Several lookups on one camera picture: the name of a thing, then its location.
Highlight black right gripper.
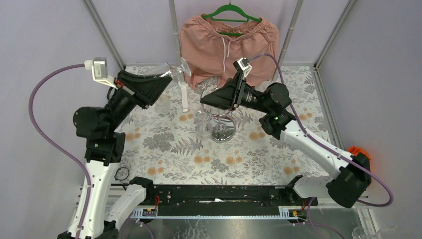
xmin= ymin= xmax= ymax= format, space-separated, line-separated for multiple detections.
xmin=200 ymin=72 xmax=271 ymax=114

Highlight purple cable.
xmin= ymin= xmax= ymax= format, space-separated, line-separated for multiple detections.
xmin=28 ymin=64 xmax=92 ymax=239
xmin=249 ymin=53 xmax=394 ymax=208

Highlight orange cloth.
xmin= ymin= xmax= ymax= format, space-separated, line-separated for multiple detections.
xmin=348 ymin=146 xmax=372 ymax=161

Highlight pink shorts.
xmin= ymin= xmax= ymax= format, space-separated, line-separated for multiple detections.
xmin=180 ymin=15 xmax=280 ymax=90

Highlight floral table mat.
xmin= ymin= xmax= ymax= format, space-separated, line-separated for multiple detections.
xmin=117 ymin=86 xmax=326 ymax=185

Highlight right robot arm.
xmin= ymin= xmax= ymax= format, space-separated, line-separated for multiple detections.
xmin=200 ymin=73 xmax=371 ymax=208

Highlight chrome wine glass rack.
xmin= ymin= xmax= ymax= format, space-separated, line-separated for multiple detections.
xmin=195 ymin=77 xmax=236 ymax=143

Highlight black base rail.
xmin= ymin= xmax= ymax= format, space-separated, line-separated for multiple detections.
xmin=132 ymin=185 xmax=318 ymax=219

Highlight green clothes hanger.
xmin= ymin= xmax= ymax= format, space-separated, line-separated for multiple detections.
xmin=201 ymin=0 xmax=263 ymax=37

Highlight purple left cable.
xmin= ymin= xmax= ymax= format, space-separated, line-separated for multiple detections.
xmin=28 ymin=64 xmax=92 ymax=239

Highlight small black ring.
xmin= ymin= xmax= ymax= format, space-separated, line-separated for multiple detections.
xmin=114 ymin=167 xmax=131 ymax=181

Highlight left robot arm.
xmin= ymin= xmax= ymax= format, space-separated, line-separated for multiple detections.
xmin=59 ymin=71 xmax=173 ymax=239

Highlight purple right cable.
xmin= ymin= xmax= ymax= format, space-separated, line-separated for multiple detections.
xmin=249 ymin=53 xmax=394 ymax=208

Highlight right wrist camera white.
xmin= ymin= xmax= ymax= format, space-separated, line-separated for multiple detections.
xmin=233 ymin=57 xmax=252 ymax=79

